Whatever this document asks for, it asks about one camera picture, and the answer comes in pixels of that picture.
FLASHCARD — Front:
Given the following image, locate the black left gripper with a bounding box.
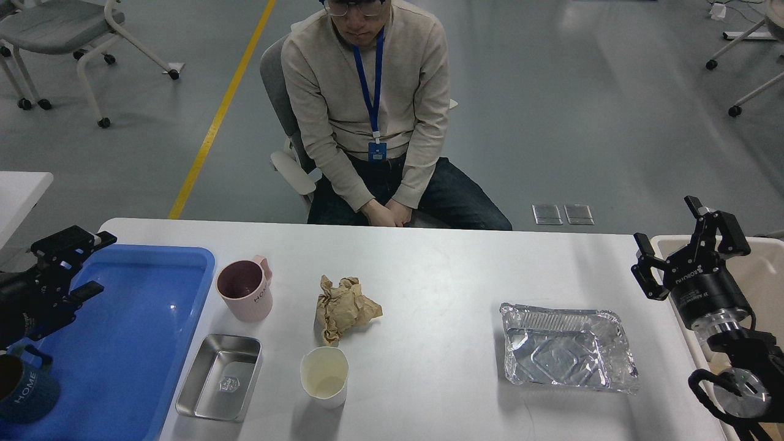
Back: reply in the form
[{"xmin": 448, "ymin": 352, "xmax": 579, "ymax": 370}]
[{"xmin": 1, "ymin": 225, "xmax": 118, "ymax": 350}]

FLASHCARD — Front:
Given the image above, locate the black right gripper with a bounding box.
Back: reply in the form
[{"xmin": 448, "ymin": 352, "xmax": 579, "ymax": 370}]
[{"xmin": 631, "ymin": 196, "xmax": 752, "ymax": 330}]

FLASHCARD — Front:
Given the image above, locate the dark blue HOME mug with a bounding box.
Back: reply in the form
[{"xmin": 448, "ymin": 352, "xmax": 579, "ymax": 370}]
[{"xmin": 1, "ymin": 344, "xmax": 61, "ymax": 424}]

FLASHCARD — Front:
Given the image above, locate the pink HOME mug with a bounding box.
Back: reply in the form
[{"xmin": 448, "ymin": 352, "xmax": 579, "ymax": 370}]
[{"xmin": 216, "ymin": 255, "xmax": 273, "ymax": 323}]

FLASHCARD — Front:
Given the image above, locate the stainless steel rectangular tray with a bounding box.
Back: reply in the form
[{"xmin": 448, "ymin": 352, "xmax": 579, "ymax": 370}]
[{"xmin": 175, "ymin": 333, "xmax": 262, "ymax": 423}]

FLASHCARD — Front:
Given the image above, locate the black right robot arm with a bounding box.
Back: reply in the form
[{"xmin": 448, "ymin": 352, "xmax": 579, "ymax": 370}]
[{"xmin": 631, "ymin": 195, "xmax": 782, "ymax": 440}]

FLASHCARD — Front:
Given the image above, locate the beige plastic bin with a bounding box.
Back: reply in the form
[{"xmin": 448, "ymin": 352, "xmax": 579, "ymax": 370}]
[{"xmin": 648, "ymin": 235, "xmax": 784, "ymax": 441}]

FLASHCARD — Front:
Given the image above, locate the white side table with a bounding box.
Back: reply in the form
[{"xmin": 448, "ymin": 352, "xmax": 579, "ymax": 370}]
[{"xmin": 1, "ymin": 171, "xmax": 54, "ymax": 247}]

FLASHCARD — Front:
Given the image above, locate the blue plastic tray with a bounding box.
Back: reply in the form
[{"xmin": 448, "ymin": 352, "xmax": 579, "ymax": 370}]
[{"xmin": 1, "ymin": 244, "xmax": 215, "ymax": 440}]

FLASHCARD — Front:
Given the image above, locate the right metal floor plate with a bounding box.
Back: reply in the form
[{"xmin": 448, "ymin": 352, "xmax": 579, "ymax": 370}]
[{"xmin": 563, "ymin": 204, "xmax": 595, "ymax": 225}]

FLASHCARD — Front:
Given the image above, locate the metal floor plate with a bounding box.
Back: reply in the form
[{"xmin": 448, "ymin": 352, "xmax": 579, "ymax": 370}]
[
  {"xmin": 563, "ymin": 204, "xmax": 595, "ymax": 225},
  {"xmin": 532, "ymin": 204, "xmax": 564, "ymax": 226}
]

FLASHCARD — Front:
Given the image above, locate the aluminium foil container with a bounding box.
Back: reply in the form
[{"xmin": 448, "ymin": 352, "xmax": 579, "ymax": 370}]
[{"xmin": 499, "ymin": 303, "xmax": 639, "ymax": 394}]

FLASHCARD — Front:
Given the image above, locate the left metal floor plate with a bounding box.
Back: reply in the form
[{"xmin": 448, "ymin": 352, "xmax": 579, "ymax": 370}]
[{"xmin": 532, "ymin": 204, "xmax": 564, "ymax": 226}]

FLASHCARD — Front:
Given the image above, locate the white chair base right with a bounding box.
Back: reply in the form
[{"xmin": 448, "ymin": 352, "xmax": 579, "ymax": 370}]
[{"xmin": 705, "ymin": 0, "xmax": 784, "ymax": 118}]

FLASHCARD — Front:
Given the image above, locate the white grey rolling chair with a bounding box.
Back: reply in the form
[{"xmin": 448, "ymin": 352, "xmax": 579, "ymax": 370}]
[{"xmin": 1, "ymin": 1, "xmax": 179, "ymax": 128}]

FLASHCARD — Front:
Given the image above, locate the white power adapter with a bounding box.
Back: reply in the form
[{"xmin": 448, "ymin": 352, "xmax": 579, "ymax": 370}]
[{"xmin": 709, "ymin": 2, "xmax": 727, "ymax": 21}]

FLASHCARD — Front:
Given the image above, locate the crumpled brown paper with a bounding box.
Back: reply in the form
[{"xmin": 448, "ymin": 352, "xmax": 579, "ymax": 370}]
[{"xmin": 315, "ymin": 274, "xmax": 383, "ymax": 347}]

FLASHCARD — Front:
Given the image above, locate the white paper cup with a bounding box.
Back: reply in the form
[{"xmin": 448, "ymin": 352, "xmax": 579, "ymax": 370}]
[{"xmin": 300, "ymin": 346, "xmax": 350, "ymax": 409}]

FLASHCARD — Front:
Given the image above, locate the seated person in beige sweater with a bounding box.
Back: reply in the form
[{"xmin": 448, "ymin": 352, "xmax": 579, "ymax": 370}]
[{"xmin": 281, "ymin": 0, "xmax": 513, "ymax": 231}]

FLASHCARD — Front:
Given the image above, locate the blue lanyard with badge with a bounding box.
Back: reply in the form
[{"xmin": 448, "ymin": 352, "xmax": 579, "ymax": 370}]
[{"xmin": 352, "ymin": 28, "xmax": 388, "ymax": 163}]

